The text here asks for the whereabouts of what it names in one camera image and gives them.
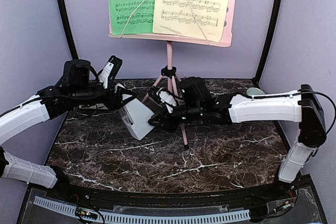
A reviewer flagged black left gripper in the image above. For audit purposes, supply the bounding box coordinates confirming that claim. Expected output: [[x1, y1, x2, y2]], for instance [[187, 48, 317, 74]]
[[71, 79, 137, 110]]

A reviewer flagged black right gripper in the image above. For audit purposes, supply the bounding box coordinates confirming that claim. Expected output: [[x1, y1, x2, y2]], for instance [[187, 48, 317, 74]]
[[148, 103, 203, 134]]

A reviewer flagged white metronome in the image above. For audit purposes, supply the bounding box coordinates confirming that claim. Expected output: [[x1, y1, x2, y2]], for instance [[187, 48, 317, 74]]
[[118, 98, 154, 141]]

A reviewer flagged pink music stand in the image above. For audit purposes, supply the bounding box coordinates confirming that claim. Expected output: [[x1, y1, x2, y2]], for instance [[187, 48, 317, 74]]
[[106, 0, 239, 150]]

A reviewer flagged green paper sheet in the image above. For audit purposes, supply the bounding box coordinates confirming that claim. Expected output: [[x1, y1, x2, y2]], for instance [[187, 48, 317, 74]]
[[109, 0, 166, 37]]

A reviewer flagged yellow paper sheet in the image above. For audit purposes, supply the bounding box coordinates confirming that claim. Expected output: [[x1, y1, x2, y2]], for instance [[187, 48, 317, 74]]
[[153, 0, 229, 42]]

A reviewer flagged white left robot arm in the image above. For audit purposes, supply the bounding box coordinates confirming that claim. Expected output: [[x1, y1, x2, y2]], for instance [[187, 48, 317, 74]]
[[1, 56, 137, 201]]

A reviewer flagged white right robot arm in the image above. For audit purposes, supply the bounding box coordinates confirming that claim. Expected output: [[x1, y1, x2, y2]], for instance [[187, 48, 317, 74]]
[[148, 77, 327, 200]]

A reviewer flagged floral patterned coaster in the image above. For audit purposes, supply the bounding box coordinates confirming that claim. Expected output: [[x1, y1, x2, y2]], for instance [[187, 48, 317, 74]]
[[79, 103, 108, 110]]

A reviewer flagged pale green bowl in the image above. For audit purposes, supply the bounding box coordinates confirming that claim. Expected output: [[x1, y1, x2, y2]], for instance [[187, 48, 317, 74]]
[[246, 88, 265, 95]]

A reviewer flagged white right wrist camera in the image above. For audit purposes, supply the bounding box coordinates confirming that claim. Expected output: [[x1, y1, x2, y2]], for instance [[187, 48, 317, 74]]
[[148, 86, 177, 113]]

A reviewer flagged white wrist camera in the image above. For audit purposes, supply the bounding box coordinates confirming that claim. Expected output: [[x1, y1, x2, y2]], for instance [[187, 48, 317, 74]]
[[148, 86, 177, 113], [98, 56, 123, 89]]

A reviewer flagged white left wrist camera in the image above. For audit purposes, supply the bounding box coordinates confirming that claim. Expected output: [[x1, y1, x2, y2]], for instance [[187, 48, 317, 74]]
[[98, 56, 123, 89]]

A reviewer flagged black left frame post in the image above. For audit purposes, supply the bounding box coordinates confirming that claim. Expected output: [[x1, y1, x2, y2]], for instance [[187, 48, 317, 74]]
[[51, 0, 86, 86]]

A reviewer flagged black frame post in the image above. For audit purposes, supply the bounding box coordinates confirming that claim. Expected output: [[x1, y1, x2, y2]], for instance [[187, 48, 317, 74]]
[[51, 0, 86, 86], [252, 0, 281, 87]]

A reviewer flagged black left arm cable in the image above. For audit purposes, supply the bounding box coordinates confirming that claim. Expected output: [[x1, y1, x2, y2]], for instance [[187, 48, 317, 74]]
[[0, 63, 111, 120]]

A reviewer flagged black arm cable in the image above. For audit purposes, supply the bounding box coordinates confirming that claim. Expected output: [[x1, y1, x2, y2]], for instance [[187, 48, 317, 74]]
[[0, 63, 111, 120], [236, 90, 334, 162]]

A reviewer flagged black front rail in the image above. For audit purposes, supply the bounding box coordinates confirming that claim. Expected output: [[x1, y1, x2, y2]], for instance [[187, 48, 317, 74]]
[[28, 179, 302, 211]]

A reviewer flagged grey cable duct strip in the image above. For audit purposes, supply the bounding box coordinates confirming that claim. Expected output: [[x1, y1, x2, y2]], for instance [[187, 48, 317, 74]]
[[33, 196, 250, 223]]

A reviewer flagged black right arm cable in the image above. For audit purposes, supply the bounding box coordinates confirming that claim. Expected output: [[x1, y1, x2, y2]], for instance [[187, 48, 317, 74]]
[[236, 90, 334, 162]]

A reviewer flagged black right frame post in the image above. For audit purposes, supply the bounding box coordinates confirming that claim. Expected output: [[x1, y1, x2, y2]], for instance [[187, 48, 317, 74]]
[[252, 0, 281, 87]]

